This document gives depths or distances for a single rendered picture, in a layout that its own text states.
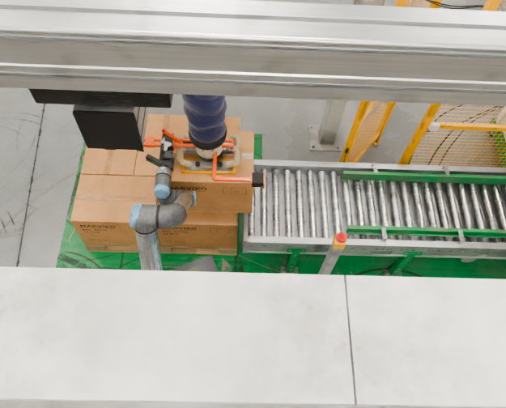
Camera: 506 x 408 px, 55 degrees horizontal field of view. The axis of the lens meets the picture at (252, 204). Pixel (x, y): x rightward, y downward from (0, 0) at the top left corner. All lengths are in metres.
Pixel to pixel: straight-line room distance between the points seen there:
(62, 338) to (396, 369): 0.31
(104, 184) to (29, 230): 0.91
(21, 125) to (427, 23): 4.54
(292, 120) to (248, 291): 4.31
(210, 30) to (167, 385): 0.46
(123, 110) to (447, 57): 0.50
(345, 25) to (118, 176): 3.18
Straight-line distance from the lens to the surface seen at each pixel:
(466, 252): 3.84
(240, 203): 3.21
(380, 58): 0.74
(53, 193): 4.51
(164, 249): 3.96
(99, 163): 3.89
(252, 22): 0.71
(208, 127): 2.71
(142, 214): 2.35
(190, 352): 0.46
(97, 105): 0.84
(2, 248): 4.41
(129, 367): 0.47
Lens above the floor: 3.67
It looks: 61 degrees down
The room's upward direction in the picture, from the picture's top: 5 degrees clockwise
